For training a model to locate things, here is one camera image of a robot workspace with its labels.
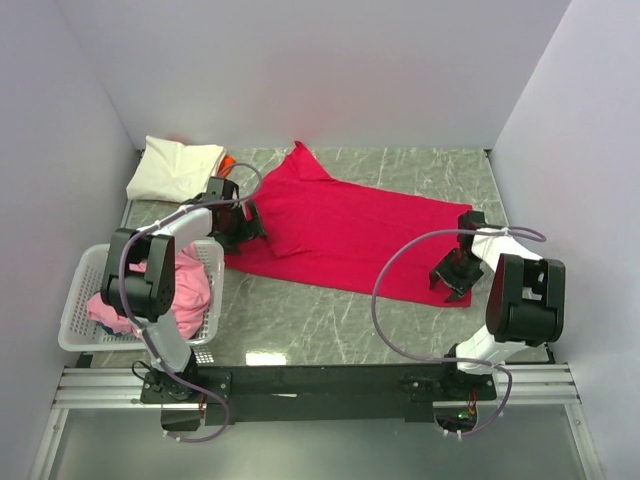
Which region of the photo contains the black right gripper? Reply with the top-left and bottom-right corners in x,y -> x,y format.
429,248 -> 485,302

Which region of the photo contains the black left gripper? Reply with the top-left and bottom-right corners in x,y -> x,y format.
213,200 -> 267,255

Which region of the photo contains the red t shirt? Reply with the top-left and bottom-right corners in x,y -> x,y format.
225,142 -> 470,307

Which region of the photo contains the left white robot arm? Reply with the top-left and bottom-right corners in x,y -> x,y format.
100,165 -> 266,402

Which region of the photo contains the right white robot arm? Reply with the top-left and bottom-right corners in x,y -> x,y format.
429,210 -> 566,399

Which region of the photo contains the pink t shirt in basket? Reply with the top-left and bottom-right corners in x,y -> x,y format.
87,243 -> 211,340

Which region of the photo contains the folded cream t shirt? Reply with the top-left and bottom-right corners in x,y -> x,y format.
126,136 -> 226,203

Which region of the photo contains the white plastic basket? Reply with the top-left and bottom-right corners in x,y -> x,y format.
58,239 -> 224,352

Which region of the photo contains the black base beam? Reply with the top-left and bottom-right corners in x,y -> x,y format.
140,363 -> 497,425

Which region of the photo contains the aluminium rail frame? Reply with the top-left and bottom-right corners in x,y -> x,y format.
30,364 -> 604,479

